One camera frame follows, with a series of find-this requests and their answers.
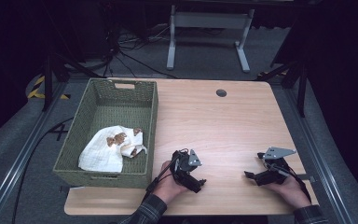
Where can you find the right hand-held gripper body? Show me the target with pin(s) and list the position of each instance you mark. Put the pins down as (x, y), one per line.
(276, 174)

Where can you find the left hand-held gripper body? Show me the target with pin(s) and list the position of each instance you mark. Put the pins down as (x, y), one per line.
(183, 168)

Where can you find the white cloth with brown print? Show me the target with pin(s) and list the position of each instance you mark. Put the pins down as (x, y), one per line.
(101, 152)

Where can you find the green woven basket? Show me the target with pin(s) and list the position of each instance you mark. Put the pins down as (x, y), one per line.
(118, 109)

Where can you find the person's right hand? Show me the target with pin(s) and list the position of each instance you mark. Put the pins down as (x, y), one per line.
(292, 193)

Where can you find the person's left hand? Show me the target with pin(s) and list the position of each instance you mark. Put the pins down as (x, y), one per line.
(166, 186)

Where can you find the grey tape strip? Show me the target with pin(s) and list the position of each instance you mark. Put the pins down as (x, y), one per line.
(307, 178)

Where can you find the black tripod stand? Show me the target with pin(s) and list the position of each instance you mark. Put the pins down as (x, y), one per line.
(47, 81)
(301, 90)

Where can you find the black tape floor mark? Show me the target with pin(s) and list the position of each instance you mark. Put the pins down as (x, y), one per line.
(59, 132)

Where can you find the yellow black hazard tape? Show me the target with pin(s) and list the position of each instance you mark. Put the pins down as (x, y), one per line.
(32, 92)

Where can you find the metal floor rail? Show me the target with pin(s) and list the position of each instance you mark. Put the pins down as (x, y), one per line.
(320, 165)
(15, 168)

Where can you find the white metal desk frame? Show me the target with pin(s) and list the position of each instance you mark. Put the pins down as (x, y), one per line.
(209, 20)

